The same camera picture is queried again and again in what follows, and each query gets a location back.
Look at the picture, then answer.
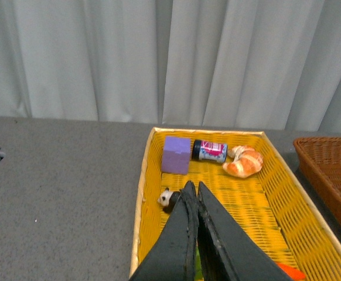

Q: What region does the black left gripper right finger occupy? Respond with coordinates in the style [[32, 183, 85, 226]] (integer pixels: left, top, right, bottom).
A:
[[197, 181, 291, 280]]

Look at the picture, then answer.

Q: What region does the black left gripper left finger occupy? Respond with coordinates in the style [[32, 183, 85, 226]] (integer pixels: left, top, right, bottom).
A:
[[129, 181, 199, 280]]

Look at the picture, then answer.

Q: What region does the yellow woven basket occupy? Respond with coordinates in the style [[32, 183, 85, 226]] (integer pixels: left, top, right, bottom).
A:
[[130, 127, 341, 280]]

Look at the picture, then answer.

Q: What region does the brown wicker basket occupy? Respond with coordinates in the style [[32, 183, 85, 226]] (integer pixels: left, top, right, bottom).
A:
[[294, 136, 341, 225]]

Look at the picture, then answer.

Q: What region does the toy panda figure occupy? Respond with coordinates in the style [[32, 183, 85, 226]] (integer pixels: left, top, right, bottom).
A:
[[157, 187, 180, 214]]

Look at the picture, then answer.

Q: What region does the toy orange carrot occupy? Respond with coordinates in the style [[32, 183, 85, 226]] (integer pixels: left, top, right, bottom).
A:
[[277, 263, 306, 280]]

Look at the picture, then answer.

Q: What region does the toy croissant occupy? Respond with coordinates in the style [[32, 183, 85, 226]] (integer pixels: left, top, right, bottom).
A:
[[222, 145, 264, 179]]

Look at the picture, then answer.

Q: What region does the small dark labelled jar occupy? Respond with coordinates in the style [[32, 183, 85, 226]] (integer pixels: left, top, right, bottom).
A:
[[192, 139, 227, 163]]

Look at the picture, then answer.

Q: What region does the purple foam cube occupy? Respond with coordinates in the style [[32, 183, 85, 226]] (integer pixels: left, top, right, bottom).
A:
[[161, 136, 191, 175]]

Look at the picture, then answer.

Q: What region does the pale green curtain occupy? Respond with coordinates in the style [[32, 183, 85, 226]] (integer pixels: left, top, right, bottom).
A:
[[0, 1, 341, 133]]

